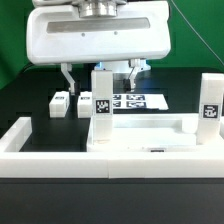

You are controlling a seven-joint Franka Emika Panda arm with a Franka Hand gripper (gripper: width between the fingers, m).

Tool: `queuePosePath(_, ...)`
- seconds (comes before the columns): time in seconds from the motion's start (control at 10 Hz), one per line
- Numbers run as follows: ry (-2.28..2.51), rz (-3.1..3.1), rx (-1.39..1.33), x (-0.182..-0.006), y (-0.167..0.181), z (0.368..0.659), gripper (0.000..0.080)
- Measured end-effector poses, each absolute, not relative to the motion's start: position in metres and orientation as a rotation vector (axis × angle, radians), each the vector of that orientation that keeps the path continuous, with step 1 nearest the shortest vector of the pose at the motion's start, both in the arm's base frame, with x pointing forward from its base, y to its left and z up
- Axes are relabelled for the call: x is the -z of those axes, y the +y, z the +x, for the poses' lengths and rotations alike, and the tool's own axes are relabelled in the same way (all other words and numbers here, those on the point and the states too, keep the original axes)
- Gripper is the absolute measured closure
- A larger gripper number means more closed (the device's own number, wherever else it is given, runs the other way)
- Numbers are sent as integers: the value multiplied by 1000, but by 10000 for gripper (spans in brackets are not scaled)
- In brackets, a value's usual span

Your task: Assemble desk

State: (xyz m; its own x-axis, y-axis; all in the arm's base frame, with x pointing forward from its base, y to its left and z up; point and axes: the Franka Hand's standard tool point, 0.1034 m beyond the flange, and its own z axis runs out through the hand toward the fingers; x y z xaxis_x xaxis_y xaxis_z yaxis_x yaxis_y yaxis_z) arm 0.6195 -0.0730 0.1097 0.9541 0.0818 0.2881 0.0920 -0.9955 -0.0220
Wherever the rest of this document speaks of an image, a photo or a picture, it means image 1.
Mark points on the sheet with four markers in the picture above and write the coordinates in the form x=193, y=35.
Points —
x=139, y=101

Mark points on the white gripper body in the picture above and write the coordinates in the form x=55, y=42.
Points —
x=88, y=31

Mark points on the white desk top panel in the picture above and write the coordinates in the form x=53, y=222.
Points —
x=154, y=133

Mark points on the white U-shaped fence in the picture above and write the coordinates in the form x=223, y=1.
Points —
x=15, y=163

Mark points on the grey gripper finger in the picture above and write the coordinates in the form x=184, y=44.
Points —
x=66, y=69
x=129, y=82

